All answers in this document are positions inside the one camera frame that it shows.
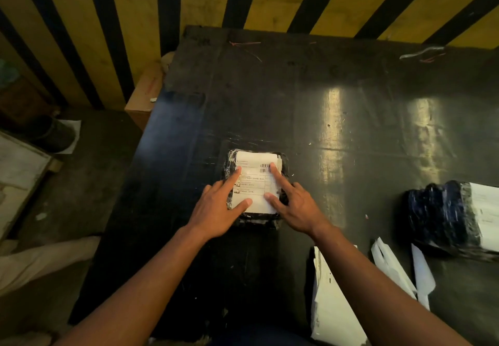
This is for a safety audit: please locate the black bucket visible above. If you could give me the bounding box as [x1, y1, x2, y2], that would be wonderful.
[27, 116, 76, 153]

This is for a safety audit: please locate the person's left hand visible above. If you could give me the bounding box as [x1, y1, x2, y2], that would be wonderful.
[187, 166, 253, 241]

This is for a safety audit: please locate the small black parcel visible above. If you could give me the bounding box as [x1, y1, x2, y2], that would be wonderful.
[222, 149, 291, 228]

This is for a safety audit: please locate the person's left forearm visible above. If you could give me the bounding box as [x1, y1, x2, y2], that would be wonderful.
[55, 226, 213, 346]

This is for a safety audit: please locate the person's trouser leg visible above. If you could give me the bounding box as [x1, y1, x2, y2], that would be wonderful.
[0, 236, 102, 296]

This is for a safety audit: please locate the white label backing sheet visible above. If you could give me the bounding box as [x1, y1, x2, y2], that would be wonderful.
[310, 245, 369, 346]

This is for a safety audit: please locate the white paper strip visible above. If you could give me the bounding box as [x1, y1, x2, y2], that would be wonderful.
[411, 244, 436, 311]
[370, 237, 418, 300]

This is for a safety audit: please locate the clear tape scrap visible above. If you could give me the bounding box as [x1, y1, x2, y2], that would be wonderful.
[399, 46, 446, 61]

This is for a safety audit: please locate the large black wrapped parcel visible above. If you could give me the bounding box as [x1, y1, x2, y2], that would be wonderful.
[405, 180, 499, 260]

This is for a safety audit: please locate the person's right hand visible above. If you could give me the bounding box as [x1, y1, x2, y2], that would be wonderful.
[264, 163, 332, 239]

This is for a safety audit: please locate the person's right forearm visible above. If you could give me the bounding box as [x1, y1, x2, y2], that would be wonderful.
[310, 225, 472, 346]

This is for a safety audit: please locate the cardboard box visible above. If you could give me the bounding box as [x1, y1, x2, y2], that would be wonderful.
[124, 52, 175, 132]

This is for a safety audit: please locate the white shipping label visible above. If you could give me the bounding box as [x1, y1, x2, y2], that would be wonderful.
[231, 151, 283, 215]

